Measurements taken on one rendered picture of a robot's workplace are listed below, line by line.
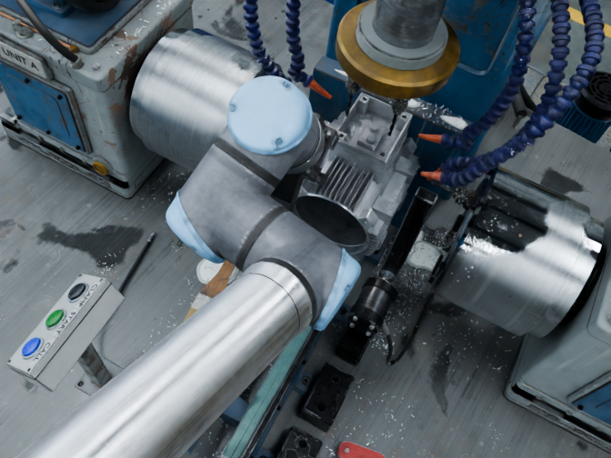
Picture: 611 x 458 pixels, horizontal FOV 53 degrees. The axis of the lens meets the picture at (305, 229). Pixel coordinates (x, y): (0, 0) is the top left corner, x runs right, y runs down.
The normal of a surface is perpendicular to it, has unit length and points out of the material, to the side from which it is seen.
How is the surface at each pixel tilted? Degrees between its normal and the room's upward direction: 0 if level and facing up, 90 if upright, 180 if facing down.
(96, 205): 0
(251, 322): 29
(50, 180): 0
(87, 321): 54
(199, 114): 43
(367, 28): 0
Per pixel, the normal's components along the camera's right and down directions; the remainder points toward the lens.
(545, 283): -0.27, 0.19
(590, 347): -0.47, 0.73
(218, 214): -0.22, -0.07
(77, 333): 0.77, 0.07
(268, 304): 0.55, -0.51
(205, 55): 0.11, -0.53
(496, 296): -0.42, 0.56
